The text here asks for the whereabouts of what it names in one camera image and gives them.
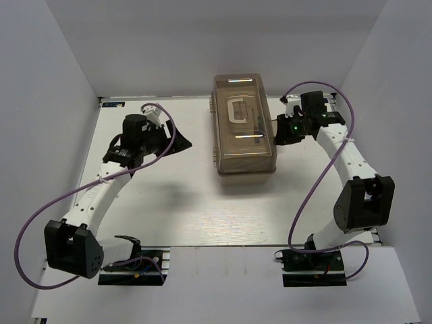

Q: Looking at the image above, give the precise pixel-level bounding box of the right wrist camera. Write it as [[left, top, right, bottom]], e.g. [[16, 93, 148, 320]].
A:
[[279, 95, 301, 117]]

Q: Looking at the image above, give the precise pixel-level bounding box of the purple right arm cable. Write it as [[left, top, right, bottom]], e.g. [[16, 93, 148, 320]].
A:
[[279, 80, 371, 280]]

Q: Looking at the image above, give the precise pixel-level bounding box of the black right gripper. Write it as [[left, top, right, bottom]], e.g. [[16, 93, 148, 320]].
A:
[[273, 112, 310, 146]]

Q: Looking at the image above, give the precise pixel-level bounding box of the thin black precision screwdriver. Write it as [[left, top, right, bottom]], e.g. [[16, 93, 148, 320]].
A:
[[254, 116, 265, 144]]

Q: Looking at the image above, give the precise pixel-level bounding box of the beige toolbox with clear lid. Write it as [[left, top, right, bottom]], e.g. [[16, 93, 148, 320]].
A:
[[210, 74, 277, 186]]

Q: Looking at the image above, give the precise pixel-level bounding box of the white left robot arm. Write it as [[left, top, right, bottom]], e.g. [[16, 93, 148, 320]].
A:
[[44, 113, 192, 279]]

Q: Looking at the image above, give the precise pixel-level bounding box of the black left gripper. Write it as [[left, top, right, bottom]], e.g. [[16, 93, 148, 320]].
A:
[[139, 119, 192, 157]]

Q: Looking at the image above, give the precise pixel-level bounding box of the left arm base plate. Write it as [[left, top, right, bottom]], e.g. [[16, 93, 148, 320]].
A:
[[98, 248, 170, 287]]

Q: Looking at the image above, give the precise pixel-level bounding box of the red blue handled screwdriver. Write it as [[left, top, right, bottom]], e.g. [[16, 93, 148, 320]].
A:
[[251, 108, 265, 137]]

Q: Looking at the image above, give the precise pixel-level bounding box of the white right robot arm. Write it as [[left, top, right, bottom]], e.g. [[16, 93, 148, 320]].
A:
[[275, 91, 395, 269]]

